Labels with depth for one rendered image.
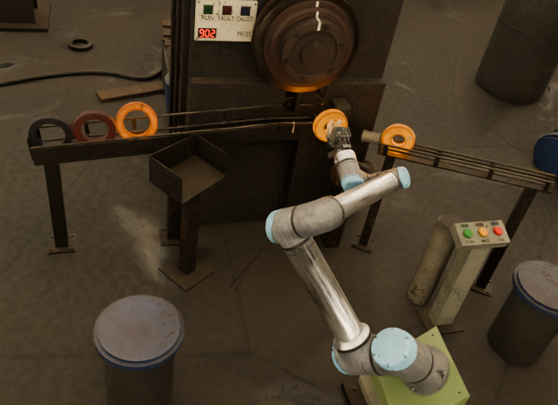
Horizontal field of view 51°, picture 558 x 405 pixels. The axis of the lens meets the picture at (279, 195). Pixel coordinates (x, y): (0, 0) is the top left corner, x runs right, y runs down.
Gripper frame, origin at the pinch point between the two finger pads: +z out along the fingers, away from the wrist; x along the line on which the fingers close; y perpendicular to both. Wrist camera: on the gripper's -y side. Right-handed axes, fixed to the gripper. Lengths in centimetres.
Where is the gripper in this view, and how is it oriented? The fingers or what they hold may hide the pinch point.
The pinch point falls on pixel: (330, 122)
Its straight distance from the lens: 260.3
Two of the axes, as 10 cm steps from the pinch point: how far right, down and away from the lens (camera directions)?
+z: -1.9, -8.3, 5.2
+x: -9.6, 0.4, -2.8
